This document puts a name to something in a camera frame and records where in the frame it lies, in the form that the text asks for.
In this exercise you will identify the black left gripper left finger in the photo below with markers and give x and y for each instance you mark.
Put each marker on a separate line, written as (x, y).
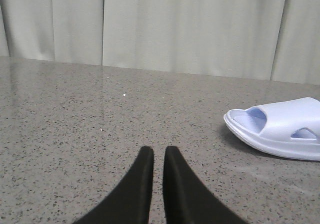
(129, 201)

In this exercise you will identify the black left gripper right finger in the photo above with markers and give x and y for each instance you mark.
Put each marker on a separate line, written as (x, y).
(186, 198)

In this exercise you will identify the light blue slipper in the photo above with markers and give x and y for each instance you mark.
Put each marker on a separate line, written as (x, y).
(287, 129)

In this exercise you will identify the grey-white curtain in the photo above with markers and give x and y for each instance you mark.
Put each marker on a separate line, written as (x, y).
(261, 39)

